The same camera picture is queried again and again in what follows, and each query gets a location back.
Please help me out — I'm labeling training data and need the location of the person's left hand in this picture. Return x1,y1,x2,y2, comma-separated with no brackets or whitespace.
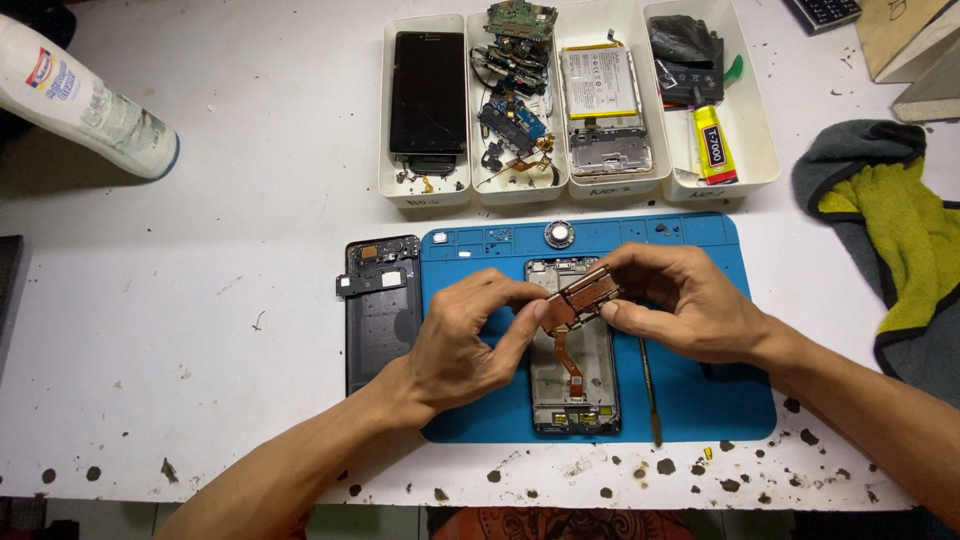
390,267,553,414

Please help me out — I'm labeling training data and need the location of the person's right hand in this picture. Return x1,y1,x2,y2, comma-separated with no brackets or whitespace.
589,242,780,369

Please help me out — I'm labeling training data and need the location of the copper shielded phone motherboard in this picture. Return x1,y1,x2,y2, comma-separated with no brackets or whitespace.
538,264,624,337

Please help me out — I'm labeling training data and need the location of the black phone back cover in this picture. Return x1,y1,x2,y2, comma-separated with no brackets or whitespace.
335,234,423,398

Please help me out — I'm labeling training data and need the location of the blue repair mat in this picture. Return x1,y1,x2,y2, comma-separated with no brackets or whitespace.
417,212,779,444

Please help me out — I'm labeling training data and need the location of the metal spudger tool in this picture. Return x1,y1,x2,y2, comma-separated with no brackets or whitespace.
638,336,665,449

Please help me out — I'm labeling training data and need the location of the yellow glue tube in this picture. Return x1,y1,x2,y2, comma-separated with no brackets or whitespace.
689,85,741,187

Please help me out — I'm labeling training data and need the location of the white plastic tray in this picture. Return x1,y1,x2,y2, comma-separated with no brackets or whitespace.
465,9,570,207
377,13,474,210
642,0,782,204
553,0,673,201

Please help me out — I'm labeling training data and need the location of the silver phone midframe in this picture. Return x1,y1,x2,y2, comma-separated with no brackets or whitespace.
567,46,656,180

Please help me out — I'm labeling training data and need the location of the person's patterned clothing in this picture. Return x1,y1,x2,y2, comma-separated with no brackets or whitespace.
426,505,700,540

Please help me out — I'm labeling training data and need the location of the grey and yellow cloth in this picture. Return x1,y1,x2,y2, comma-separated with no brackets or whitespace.
790,119,960,411

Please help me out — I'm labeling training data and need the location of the black phone battery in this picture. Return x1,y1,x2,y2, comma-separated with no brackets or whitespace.
654,58,726,111

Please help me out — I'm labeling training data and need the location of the white phone battery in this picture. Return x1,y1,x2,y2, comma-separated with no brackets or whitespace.
558,40,641,122

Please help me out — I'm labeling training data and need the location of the heap of phone circuit parts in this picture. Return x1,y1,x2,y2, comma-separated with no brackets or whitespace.
470,33,563,189

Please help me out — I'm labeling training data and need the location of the black phone with cracked screen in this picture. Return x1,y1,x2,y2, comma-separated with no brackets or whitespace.
388,30,468,178

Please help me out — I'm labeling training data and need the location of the black crumpled plastic bag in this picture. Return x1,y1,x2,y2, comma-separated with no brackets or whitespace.
648,14,723,67

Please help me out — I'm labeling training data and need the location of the grey cardboard box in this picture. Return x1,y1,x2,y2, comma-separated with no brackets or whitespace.
891,36,960,126

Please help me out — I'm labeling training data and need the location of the green circuit board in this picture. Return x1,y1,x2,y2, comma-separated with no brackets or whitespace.
483,0,559,43

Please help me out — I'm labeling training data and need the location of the brown cardboard box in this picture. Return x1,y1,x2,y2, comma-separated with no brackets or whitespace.
854,0,960,84

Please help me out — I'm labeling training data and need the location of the white cleaner bottle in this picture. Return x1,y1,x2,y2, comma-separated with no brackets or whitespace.
0,12,182,182

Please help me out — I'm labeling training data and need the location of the orange flex cable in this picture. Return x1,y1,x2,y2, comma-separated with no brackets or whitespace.
552,330,587,399

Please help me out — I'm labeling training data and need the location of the silver phone frame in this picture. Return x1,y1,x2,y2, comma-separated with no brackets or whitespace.
524,257,623,437

